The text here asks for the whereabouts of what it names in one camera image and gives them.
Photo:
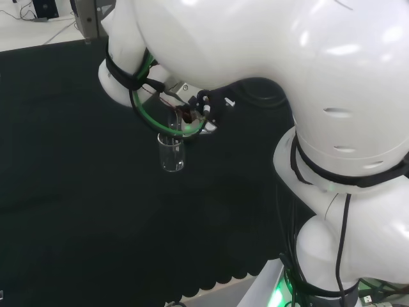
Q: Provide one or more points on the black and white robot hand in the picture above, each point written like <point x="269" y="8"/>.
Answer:
<point x="215" y="105"/>

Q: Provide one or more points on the graduated clear glass beaker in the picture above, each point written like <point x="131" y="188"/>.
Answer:
<point x="172" y="160"/>

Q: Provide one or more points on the black bench cloth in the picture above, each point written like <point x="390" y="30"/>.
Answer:
<point x="80" y="198"/>

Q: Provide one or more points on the black box device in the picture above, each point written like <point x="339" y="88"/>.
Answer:
<point x="45" y="8"/>

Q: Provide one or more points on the silver plug connector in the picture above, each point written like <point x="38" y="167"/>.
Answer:
<point x="368" y="299"/>

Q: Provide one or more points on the grey metal post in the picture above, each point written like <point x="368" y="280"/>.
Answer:
<point x="87" y="19"/>

